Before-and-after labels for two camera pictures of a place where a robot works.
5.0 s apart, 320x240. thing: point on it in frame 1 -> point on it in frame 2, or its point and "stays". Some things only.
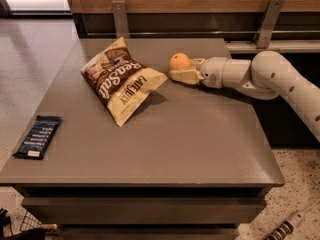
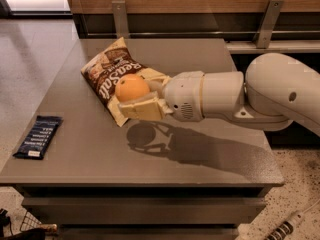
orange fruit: x=179 y=61 -> x=131 y=86
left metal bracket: x=120 y=18 stays
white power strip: x=285 y=228 stays
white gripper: x=213 y=72 -> x=182 y=94
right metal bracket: x=267 y=26 stays
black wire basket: x=29 y=222 stays
